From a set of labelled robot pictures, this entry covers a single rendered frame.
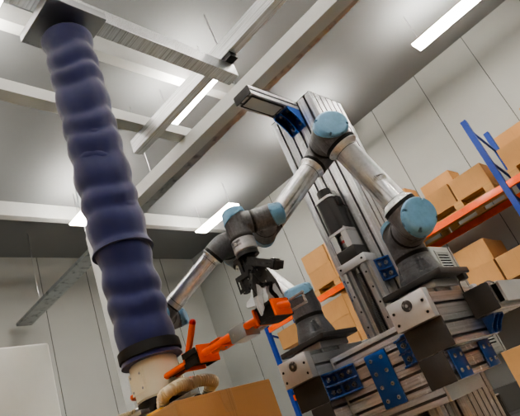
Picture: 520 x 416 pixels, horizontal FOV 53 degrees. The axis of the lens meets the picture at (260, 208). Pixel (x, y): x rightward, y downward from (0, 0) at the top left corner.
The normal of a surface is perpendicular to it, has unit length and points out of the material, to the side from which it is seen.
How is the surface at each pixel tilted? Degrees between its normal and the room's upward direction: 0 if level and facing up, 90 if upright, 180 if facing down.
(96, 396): 90
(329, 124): 83
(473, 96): 90
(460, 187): 90
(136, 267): 77
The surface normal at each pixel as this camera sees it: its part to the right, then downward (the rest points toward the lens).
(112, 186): 0.22, -0.76
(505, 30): -0.68, -0.08
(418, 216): 0.12, -0.35
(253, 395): 0.65, -0.53
